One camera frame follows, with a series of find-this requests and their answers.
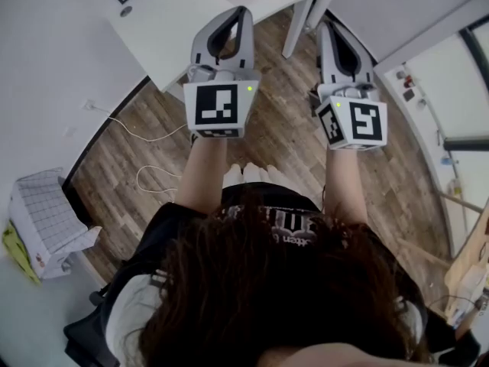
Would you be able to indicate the yellow-green patterned cloth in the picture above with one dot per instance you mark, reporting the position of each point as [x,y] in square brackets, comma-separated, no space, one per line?
[17,251]

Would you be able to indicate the white fabric laundry basket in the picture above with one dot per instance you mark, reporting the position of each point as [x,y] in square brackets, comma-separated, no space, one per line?
[46,258]

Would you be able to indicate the person's left forearm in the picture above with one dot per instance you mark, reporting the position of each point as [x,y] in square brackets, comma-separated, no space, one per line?
[202,174]

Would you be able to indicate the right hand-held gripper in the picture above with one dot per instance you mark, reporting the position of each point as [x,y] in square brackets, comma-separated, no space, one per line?
[364,122]

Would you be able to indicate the light wooden board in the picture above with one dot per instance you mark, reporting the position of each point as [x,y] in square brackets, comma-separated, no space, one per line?
[468,251]

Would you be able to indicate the white wall socket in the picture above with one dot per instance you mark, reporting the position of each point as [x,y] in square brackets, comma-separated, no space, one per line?
[89,105]

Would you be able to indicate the white blank wall plate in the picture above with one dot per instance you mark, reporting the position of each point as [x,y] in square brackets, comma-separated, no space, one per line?
[70,131]

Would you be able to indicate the small dark square object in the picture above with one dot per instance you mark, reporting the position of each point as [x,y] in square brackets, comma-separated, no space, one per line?
[409,95]

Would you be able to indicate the person's right white shoe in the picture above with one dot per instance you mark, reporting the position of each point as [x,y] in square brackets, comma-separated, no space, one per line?
[263,174]

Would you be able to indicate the person's black printed shirt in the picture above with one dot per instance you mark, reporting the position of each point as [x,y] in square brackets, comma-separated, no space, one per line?
[267,199]

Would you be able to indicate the white grid-patterned laundry cloth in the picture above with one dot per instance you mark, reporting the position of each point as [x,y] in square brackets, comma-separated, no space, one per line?
[49,212]

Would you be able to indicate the small red object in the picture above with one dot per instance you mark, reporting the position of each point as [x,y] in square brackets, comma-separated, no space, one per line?
[408,80]

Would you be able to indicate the small blue object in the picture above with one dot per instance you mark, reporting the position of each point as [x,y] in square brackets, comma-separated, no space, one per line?
[447,161]

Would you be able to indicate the person's left white shoe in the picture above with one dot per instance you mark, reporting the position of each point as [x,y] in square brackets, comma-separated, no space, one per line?
[233,176]

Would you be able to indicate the person's right forearm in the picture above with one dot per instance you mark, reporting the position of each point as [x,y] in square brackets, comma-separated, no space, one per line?
[344,186]

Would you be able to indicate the black window frame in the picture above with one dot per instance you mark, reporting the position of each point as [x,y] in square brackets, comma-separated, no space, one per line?
[471,48]

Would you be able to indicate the black office chair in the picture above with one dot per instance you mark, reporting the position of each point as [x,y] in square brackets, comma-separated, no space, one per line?
[86,338]

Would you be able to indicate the person's white shoe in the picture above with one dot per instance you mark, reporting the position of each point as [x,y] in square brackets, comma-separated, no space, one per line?
[263,174]
[233,176]

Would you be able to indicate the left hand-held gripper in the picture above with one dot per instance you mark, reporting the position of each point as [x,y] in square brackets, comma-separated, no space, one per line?
[219,107]

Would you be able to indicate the white table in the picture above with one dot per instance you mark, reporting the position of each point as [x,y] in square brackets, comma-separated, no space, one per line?
[172,25]

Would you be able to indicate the small round grey disc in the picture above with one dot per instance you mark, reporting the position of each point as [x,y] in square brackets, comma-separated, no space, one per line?
[126,12]

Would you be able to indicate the thin wooden stick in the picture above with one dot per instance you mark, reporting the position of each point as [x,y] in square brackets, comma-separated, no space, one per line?
[458,201]

